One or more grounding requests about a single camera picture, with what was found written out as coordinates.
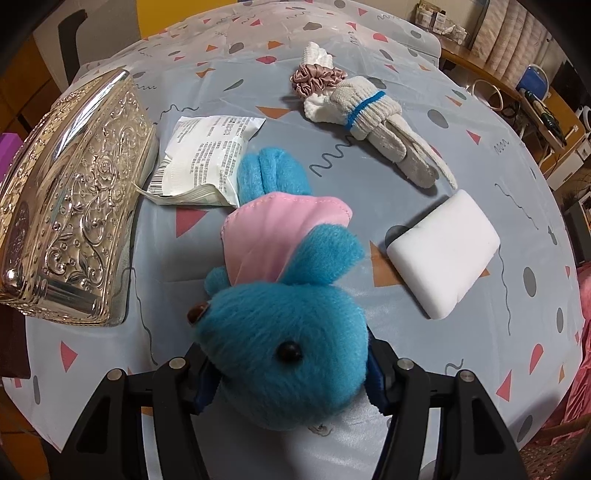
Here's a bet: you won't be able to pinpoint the black padded post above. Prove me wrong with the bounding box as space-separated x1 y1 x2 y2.
60 9 93 88

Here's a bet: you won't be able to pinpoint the boxes on desk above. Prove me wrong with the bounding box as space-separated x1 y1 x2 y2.
416 0 467 38

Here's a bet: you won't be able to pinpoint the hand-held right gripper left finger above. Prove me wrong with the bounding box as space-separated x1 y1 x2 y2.
62 344 220 480

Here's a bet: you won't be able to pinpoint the white sponge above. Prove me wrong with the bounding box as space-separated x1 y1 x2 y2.
385 189 502 321

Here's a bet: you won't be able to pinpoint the ornate gold tissue box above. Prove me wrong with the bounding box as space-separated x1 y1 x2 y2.
0 68 160 328

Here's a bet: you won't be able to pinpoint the wooden desk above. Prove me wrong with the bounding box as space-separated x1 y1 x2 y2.
436 34 568 148

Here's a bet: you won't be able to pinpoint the metal folding table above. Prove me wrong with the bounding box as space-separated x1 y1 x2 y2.
519 88 580 148

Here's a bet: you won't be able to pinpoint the wooden wardrobe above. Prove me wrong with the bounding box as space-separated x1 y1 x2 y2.
0 32 70 139

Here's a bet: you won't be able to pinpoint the purple carton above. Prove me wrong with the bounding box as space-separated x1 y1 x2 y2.
0 133 21 176

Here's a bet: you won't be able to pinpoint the grey yellow blue sofa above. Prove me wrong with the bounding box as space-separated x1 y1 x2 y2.
83 0 250 47

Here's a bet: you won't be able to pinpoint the white printed packet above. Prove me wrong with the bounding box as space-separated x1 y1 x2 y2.
134 115 266 208

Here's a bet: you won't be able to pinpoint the small white sock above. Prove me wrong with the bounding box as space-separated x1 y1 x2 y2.
299 41 352 124

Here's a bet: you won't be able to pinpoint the beige patterned curtain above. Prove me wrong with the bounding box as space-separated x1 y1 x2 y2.
471 0 555 70

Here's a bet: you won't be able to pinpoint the blue plush elephant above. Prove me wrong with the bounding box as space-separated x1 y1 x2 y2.
187 148 370 432

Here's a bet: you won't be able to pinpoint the pink satin scrunchie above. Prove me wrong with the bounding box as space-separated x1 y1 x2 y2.
291 64 342 100

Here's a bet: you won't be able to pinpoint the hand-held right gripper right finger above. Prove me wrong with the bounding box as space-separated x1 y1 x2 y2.
365 330 527 480

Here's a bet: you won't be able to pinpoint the white glove with blue stripe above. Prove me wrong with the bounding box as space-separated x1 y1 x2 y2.
332 76 458 190

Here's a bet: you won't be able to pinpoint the blue folding chair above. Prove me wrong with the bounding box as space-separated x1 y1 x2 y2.
515 65 552 95

